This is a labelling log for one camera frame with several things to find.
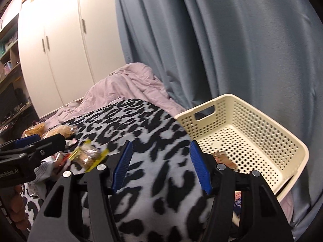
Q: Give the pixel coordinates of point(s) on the leopard print blanket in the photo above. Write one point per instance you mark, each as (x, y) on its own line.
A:
(151, 136)

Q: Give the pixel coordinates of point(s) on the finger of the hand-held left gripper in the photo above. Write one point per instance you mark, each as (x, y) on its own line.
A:
(26, 141)
(50, 143)

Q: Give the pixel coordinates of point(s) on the black monitor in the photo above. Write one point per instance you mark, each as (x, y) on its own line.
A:
(7, 100)

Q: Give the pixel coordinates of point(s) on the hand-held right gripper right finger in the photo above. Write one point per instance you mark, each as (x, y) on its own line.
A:
(200, 169)

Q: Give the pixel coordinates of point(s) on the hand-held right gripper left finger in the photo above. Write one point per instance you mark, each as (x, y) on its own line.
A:
(122, 166)

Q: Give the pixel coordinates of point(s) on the cream perforated plastic basket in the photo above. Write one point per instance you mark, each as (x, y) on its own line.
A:
(252, 121)

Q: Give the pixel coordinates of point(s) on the pink duvet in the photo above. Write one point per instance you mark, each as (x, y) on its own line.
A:
(121, 90)

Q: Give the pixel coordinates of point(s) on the white wardrobe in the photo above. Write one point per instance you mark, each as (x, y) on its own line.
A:
(63, 55)

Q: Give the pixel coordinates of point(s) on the brown snack packet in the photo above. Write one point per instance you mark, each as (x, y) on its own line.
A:
(224, 160)

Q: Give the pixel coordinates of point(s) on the orange bread bag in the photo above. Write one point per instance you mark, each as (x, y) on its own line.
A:
(35, 128)

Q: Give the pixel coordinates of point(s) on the red snack packet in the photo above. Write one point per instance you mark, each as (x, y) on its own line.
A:
(63, 160)

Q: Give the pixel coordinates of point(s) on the white printed snack packet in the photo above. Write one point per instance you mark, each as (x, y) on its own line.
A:
(44, 172)

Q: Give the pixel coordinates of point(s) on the yellow edged clear snack packet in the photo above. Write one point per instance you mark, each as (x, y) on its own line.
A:
(88, 156)

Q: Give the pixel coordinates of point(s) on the clear bag of bread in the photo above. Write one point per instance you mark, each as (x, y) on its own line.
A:
(60, 131)

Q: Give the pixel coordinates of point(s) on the person's left hand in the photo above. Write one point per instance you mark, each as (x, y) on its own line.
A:
(17, 206)

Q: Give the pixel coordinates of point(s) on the wooden shelf unit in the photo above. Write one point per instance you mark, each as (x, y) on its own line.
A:
(10, 55)

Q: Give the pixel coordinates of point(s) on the blue curtain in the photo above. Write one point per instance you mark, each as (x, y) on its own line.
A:
(227, 42)

